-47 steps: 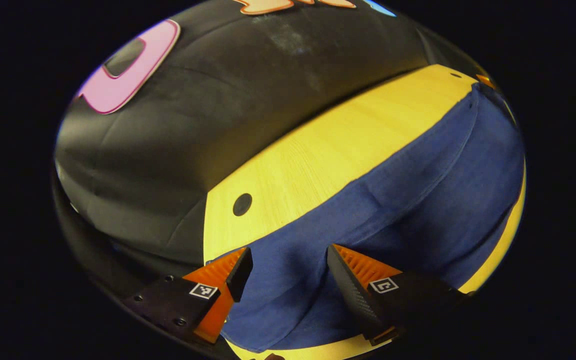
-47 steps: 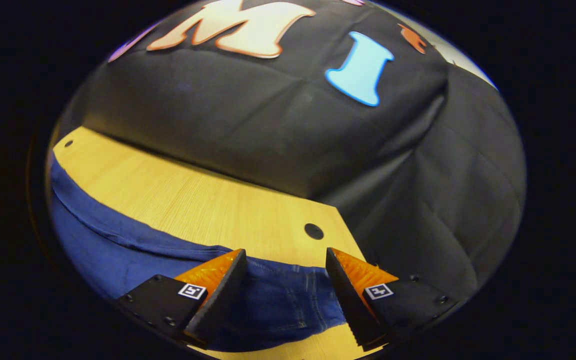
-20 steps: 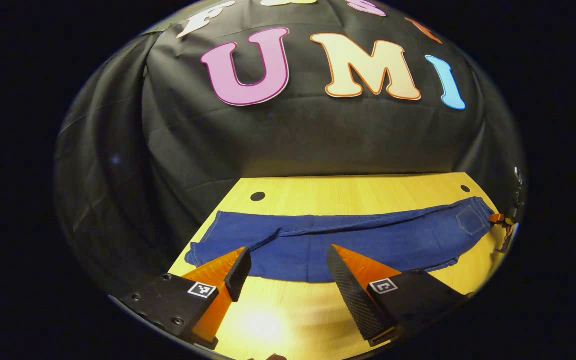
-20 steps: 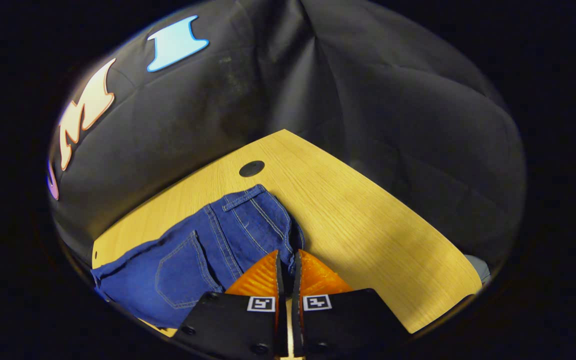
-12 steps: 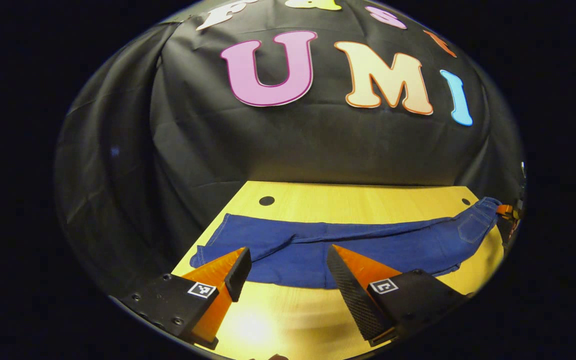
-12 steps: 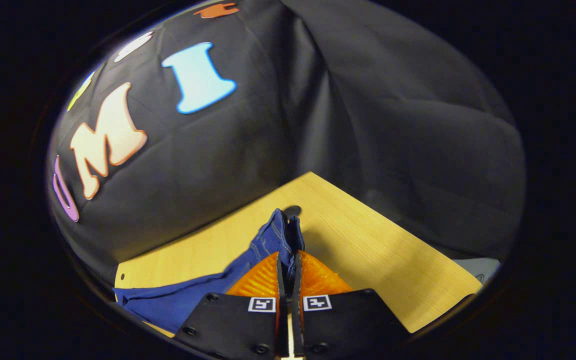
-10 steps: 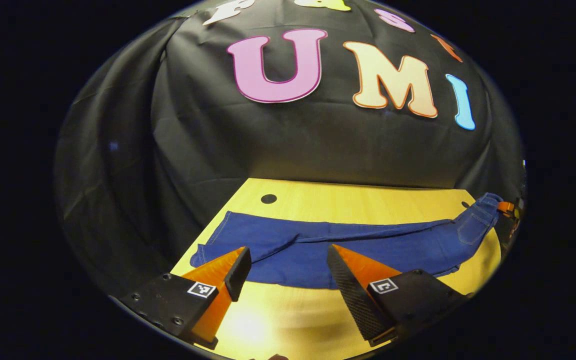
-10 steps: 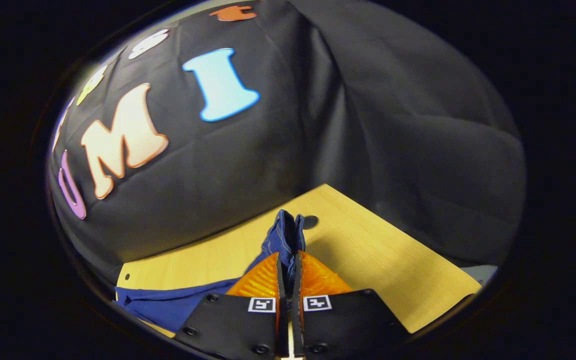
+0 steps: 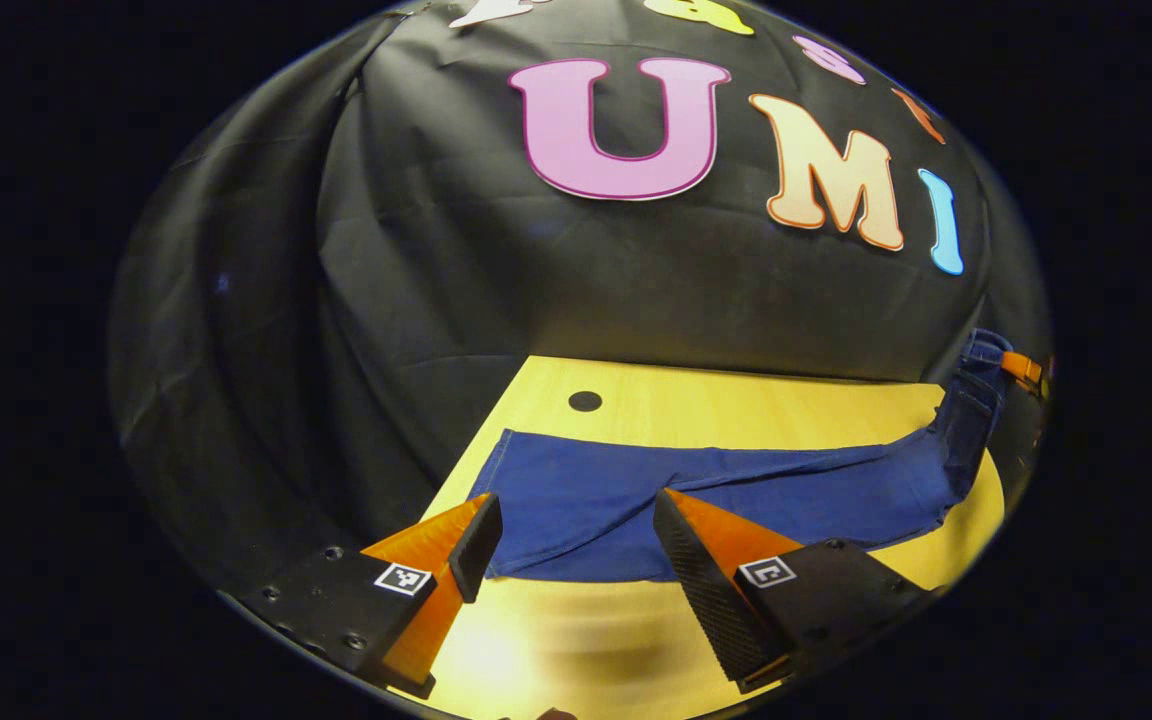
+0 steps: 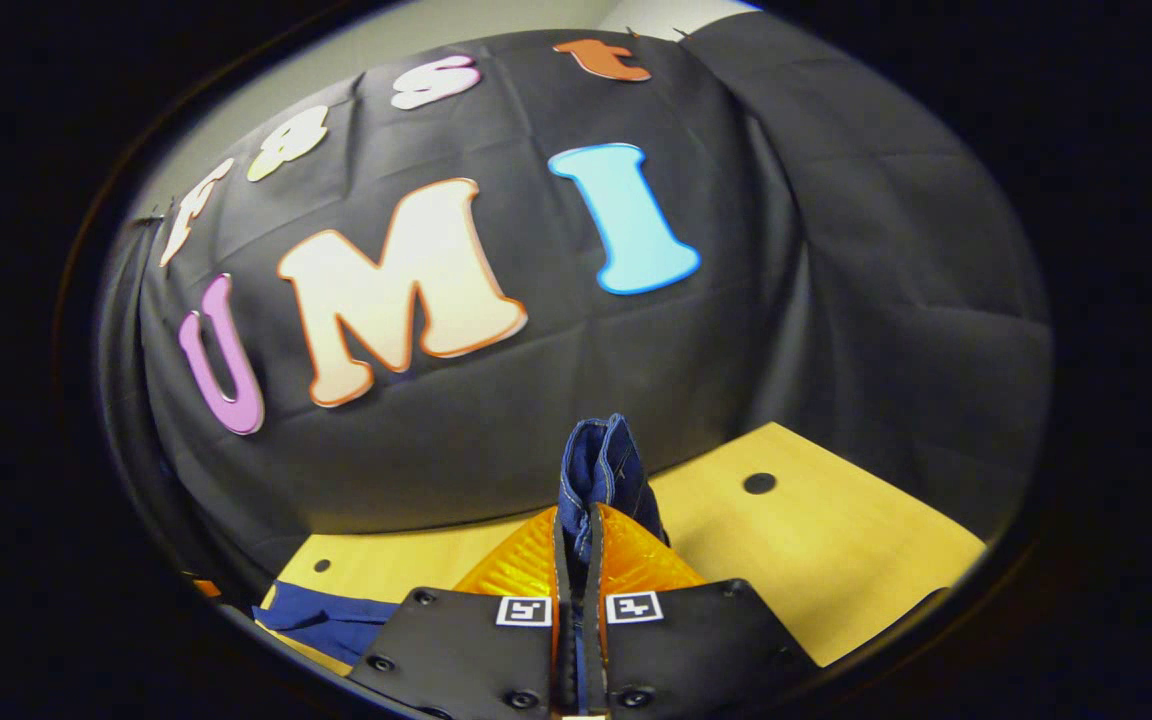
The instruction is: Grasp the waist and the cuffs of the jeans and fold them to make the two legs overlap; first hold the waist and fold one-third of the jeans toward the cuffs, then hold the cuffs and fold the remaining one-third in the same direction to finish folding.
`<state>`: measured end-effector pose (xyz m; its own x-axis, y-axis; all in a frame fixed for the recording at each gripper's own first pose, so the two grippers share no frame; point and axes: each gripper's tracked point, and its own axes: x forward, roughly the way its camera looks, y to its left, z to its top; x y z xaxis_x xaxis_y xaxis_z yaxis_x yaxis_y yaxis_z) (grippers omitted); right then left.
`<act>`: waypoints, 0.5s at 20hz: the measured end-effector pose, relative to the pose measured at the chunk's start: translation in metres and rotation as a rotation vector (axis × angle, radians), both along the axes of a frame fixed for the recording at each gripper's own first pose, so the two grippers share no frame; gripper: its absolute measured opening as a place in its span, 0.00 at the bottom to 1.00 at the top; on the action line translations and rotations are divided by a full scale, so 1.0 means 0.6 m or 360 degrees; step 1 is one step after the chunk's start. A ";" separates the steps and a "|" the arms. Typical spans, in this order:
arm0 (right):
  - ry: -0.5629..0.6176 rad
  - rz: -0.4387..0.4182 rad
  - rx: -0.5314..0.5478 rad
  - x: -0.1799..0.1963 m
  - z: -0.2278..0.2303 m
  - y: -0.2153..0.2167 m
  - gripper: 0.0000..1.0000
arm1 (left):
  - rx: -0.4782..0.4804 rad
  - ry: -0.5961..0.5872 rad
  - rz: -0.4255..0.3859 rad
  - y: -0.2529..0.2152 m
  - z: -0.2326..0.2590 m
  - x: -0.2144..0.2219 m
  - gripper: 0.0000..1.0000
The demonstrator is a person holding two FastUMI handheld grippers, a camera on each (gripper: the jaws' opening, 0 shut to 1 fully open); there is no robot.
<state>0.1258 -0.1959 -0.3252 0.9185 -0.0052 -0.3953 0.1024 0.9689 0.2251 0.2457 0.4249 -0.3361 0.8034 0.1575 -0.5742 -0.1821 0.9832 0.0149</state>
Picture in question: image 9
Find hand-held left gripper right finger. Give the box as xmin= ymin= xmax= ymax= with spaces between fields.
xmin=652 ymin=488 xmax=938 ymax=696

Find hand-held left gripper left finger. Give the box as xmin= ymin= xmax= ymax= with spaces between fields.
xmin=236 ymin=493 xmax=504 ymax=700

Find blue jeans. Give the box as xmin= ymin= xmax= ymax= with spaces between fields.
xmin=466 ymin=328 xmax=1016 ymax=585

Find black backdrop cloth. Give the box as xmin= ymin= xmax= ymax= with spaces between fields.
xmin=108 ymin=0 xmax=1053 ymax=601

